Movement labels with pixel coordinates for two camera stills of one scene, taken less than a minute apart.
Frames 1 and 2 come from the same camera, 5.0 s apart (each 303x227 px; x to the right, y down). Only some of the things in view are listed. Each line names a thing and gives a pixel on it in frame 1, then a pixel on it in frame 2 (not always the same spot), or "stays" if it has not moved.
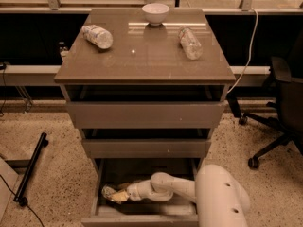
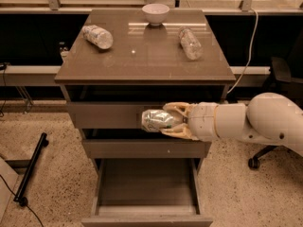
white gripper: x=133 y=192 to x=203 y=121
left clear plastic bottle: x=98 y=37 stays
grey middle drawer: x=147 y=148 stays
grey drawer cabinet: x=146 y=87 stays
